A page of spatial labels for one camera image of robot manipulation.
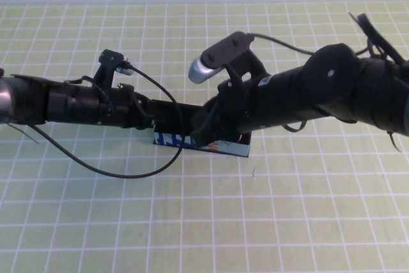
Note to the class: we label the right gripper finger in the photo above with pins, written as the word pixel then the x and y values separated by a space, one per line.
pixel 228 137
pixel 202 137

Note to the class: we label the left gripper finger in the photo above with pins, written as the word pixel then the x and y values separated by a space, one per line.
pixel 148 123
pixel 148 103

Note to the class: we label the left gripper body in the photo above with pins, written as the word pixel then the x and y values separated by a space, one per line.
pixel 121 110

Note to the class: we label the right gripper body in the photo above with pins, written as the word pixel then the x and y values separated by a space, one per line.
pixel 243 106

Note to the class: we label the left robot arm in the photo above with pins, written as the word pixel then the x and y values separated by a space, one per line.
pixel 32 100

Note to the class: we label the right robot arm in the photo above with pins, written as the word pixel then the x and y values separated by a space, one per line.
pixel 335 94

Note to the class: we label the green white grid tablecloth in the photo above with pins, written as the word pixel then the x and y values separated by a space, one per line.
pixel 128 222

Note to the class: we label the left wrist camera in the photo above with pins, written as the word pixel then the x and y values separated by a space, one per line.
pixel 110 59

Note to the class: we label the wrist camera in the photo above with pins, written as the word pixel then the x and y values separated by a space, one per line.
pixel 223 49
pixel 110 59

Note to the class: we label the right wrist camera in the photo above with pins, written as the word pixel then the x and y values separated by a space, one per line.
pixel 223 49

